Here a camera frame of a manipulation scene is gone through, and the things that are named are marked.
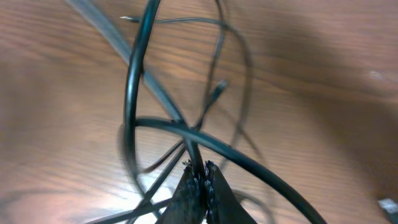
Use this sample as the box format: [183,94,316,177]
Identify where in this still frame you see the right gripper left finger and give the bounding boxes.
[155,160,206,224]

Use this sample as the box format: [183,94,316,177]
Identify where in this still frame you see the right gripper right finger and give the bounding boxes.
[204,161,256,224]

